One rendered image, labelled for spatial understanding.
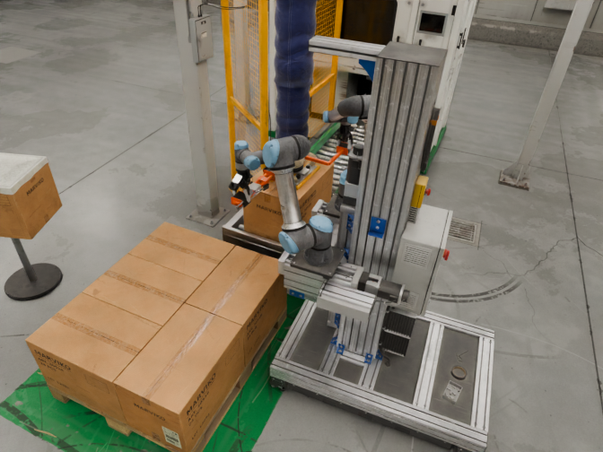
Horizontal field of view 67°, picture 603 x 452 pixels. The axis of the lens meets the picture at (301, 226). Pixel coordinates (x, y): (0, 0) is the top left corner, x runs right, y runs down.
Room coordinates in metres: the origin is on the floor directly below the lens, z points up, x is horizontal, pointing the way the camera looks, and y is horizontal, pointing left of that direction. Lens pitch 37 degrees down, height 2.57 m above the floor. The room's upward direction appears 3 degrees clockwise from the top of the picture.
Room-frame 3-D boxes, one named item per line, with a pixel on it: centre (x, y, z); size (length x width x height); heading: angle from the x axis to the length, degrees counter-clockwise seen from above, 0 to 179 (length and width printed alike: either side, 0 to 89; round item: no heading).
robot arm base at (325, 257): (1.76, -0.09, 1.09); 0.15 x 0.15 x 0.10
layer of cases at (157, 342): (1.89, 0.76, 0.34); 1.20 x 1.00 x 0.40; 158
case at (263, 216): (2.72, 0.09, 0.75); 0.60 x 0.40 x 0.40; 154
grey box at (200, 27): (3.43, 0.79, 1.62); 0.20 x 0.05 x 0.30; 158
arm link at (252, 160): (2.12, 0.28, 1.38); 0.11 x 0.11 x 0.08; 33
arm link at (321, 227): (1.76, -0.09, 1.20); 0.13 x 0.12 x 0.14; 123
